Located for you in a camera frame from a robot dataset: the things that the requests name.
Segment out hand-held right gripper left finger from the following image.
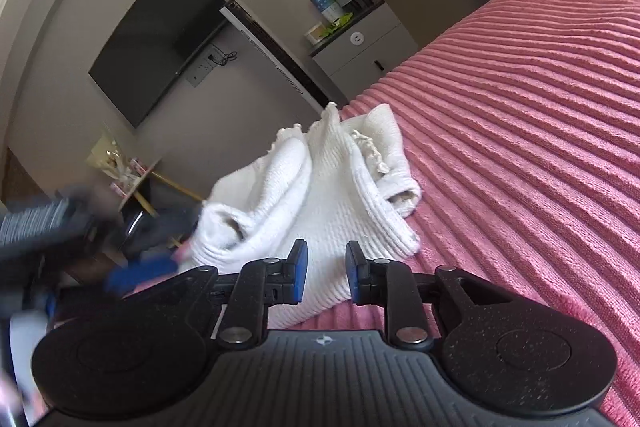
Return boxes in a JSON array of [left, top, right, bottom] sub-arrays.
[[185, 238, 309, 350]]

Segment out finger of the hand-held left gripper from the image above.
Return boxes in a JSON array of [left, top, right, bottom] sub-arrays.
[[127, 206, 203, 254], [106, 252, 181, 298]]

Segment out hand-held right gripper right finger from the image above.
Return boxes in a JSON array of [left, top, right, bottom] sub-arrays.
[[345, 240, 495, 354]]

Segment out white ribbed knit sweater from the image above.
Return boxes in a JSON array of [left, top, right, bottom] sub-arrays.
[[179, 102, 424, 331]]

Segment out person's left forearm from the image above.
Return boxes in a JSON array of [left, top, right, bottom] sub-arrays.
[[0, 309, 52, 415]]

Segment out round side table yellow legs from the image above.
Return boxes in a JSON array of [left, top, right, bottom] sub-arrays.
[[114, 156, 203, 219]]

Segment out brown wooden door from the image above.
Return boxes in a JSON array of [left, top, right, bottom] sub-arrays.
[[0, 146, 57, 210]]

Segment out pink and white table ornaments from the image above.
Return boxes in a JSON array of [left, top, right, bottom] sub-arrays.
[[111, 158, 149, 198]]

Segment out cream gift bag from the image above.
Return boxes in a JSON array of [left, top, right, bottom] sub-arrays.
[[86, 126, 127, 182]]

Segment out pink ribbed blanket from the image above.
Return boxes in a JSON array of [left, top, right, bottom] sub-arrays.
[[127, 0, 640, 427]]

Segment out grey bedside cabinet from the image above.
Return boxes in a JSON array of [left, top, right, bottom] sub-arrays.
[[307, 2, 422, 81]]

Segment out green packet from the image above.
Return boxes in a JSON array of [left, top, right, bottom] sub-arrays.
[[325, 13, 354, 34]]

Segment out blue and white box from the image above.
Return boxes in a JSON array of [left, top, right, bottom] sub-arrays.
[[310, 0, 347, 21]]

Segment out grey wall socket plate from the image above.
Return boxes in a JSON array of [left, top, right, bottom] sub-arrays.
[[185, 59, 214, 87]]

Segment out black wall television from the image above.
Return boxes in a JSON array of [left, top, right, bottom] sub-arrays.
[[88, 0, 229, 130]]

